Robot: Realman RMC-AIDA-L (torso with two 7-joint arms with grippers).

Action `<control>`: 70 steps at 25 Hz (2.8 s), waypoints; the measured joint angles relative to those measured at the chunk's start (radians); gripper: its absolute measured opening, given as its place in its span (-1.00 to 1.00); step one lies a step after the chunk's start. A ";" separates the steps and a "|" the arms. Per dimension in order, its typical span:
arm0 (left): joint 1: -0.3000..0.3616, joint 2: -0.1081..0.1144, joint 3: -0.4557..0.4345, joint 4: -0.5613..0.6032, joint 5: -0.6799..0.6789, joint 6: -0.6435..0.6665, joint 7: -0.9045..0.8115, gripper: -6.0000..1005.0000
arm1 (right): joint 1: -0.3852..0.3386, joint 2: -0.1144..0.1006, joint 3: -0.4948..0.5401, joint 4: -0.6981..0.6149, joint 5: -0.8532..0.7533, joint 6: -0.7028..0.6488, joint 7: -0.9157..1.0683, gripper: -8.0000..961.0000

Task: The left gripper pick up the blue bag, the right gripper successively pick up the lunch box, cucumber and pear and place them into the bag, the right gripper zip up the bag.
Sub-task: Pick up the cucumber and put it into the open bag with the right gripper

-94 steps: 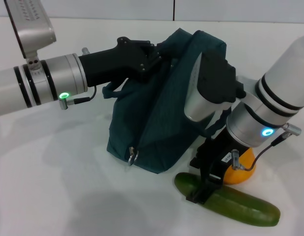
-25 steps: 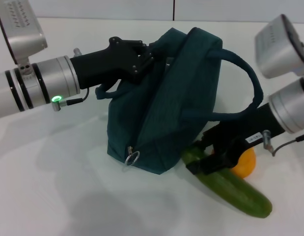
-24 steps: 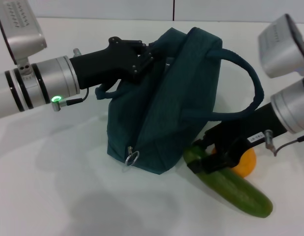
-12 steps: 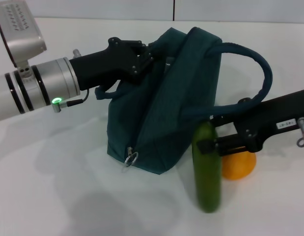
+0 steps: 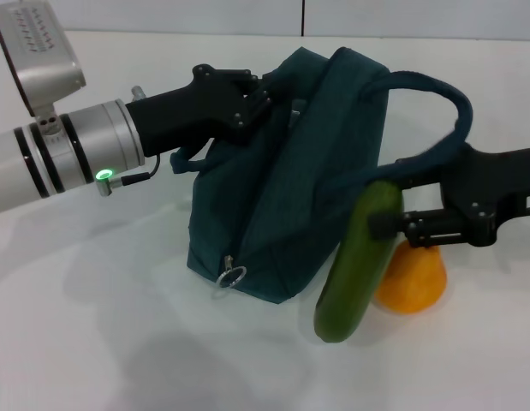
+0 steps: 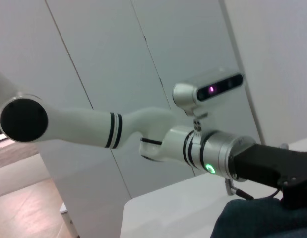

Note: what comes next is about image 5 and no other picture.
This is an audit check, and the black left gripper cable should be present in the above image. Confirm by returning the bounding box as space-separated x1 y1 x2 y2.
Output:
95 153 161 198

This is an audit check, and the green cucumber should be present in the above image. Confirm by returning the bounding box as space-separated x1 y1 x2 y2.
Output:
313 179 405 344

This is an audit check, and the dark teal fabric bag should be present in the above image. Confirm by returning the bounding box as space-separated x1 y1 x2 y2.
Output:
170 45 473 306

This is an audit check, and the metal zipper pull ring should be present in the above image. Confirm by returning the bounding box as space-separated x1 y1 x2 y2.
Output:
212 254 247 301

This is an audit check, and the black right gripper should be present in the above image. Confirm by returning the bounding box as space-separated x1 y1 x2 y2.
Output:
369 145 530 248

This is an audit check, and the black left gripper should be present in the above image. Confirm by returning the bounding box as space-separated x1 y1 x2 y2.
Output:
125 63 272 158

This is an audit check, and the orange pear-shaped fruit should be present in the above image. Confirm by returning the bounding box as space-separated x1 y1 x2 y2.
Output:
373 239 449 316

